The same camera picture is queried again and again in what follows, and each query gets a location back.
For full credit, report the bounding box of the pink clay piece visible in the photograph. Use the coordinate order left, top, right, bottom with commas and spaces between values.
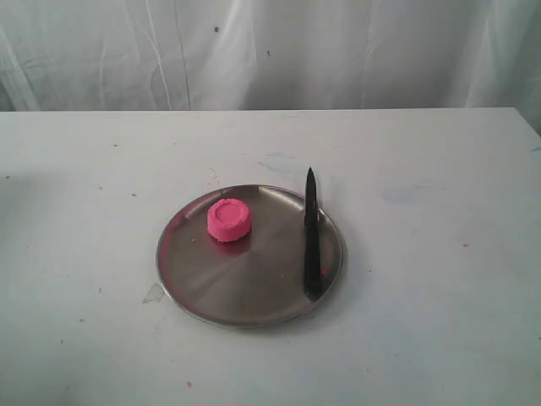
207, 199, 252, 243

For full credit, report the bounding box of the black knife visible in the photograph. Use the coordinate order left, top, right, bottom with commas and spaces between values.
303, 167, 323, 301

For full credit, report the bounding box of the round stainless steel plate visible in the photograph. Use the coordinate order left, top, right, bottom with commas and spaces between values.
156, 184, 344, 327

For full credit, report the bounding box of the white backdrop sheet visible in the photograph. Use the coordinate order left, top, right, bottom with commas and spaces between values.
1, 1, 540, 121

